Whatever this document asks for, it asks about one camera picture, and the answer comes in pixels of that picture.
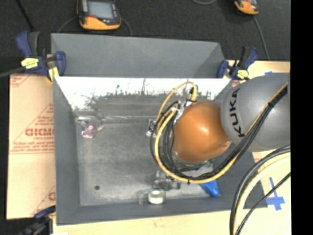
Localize clear plastic bottle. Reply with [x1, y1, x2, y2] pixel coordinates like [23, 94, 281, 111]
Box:
[137, 189, 166, 205]

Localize small clear glass thing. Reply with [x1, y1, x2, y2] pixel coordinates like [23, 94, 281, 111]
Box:
[146, 118, 157, 138]

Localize brown cardboard board, red print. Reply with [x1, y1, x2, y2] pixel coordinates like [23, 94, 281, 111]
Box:
[6, 73, 57, 220]

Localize pink and purple toy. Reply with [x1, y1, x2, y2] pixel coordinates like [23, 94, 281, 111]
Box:
[81, 123, 98, 139]

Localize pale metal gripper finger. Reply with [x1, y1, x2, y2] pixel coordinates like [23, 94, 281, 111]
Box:
[152, 180, 170, 190]
[155, 170, 170, 181]

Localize blue block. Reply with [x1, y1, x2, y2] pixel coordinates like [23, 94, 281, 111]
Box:
[199, 181, 220, 197]

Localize grey metal bin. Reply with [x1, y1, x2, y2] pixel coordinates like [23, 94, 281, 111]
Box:
[50, 32, 268, 225]

